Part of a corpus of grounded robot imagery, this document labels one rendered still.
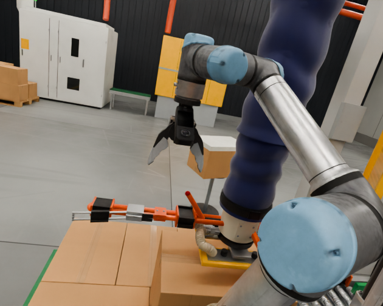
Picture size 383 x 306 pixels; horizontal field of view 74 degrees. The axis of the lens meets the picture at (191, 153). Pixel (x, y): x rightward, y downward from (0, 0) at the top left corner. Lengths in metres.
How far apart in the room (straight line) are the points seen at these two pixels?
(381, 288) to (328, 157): 0.26
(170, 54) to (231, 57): 7.70
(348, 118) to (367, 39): 0.58
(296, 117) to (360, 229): 0.25
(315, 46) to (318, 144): 0.49
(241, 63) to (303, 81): 0.43
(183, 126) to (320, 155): 0.31
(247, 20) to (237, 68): 11.49
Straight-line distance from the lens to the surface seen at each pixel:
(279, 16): 0.98
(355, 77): 2.42
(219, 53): 0.55
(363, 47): 2.44
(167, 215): 1.12
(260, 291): 0.48
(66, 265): 1.82
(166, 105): 8.39
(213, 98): 8.44
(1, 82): 7.76
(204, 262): 1.12
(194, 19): 11.64
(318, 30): 0.97
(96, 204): 1.11
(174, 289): 1.18
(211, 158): 2.86
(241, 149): 1.00
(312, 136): 0.55
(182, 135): 0.60
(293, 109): 0.57
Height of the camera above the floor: 1.80
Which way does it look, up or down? 19 degrees down
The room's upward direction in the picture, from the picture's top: 12 degrees clockwise
